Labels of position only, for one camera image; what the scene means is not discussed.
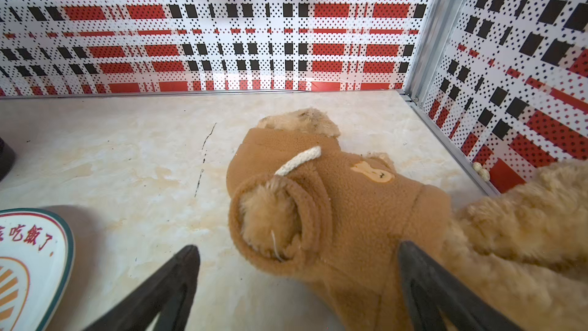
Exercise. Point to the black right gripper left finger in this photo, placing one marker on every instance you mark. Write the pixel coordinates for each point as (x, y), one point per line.
(164, 299)

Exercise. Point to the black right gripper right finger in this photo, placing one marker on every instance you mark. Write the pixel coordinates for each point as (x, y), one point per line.
(431, 293)

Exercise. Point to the white plate with teal rim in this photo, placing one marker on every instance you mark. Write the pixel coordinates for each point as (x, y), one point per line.
(37, 255)

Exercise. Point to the brown teddy bear plush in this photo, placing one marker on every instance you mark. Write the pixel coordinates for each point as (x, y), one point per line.
(301, 207)

